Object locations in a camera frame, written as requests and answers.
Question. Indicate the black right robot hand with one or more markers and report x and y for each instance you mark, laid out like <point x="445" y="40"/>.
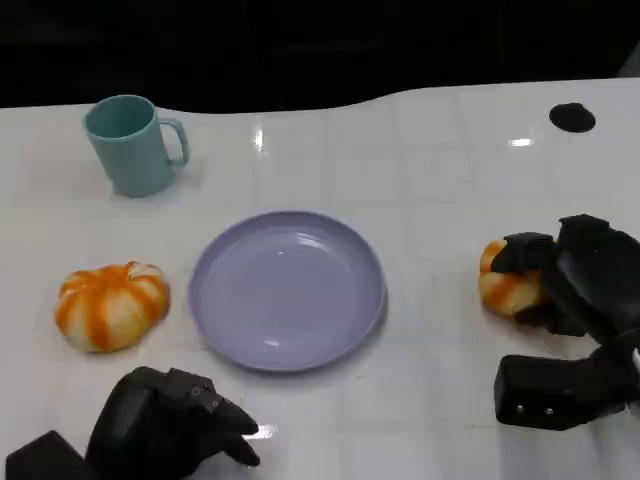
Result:
<point x="595" y="280"/>

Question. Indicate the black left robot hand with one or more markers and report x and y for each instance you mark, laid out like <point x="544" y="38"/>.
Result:
<point x="140" y="425"/>

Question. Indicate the orange and white bread roll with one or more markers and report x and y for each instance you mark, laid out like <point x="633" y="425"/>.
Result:
<point x="112" y="307"/>
<point x="510" y="292"/>

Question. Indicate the black round table grommet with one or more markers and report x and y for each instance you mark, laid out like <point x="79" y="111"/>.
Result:
<point x="571" y="117"/>

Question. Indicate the lilac plate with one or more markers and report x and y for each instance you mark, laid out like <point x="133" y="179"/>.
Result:
<point x="285" y="295"/>

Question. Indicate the pale green mug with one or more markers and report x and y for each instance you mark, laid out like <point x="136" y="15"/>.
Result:
<point x="132" y="160"/>

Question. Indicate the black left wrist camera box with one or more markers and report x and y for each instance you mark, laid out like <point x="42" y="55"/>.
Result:
<point x="42" y="460"/>

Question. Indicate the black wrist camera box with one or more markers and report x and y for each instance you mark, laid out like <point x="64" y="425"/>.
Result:
<point x="42" y="460"/>
<point x="550" y="390"/>

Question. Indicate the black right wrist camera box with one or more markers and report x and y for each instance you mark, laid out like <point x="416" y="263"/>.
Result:
<point x="550" y="390"/>

